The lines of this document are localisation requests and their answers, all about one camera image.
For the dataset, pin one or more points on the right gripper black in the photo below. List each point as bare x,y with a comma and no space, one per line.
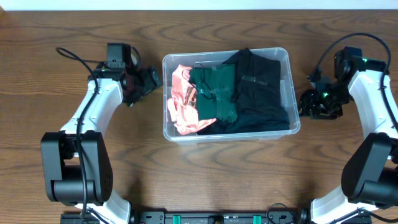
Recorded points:
311,107

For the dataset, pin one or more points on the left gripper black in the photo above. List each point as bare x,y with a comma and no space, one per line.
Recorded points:
149,82

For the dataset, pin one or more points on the pink printed shirt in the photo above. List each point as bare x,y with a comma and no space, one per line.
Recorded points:
182,103

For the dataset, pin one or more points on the black garment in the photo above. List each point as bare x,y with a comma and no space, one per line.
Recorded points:
257,85

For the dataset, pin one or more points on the dark navy garment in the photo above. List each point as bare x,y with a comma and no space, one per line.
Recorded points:
250,121

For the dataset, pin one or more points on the clear plastic storage container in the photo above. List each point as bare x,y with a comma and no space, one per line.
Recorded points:
211,59

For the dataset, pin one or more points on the dark green shirt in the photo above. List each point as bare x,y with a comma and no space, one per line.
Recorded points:
215,90

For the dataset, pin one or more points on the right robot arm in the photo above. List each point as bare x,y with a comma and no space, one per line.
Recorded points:
366,183

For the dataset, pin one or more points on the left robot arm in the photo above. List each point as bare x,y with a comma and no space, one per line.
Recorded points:
76,164

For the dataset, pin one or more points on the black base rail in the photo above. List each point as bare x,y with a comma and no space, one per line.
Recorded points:
274,216

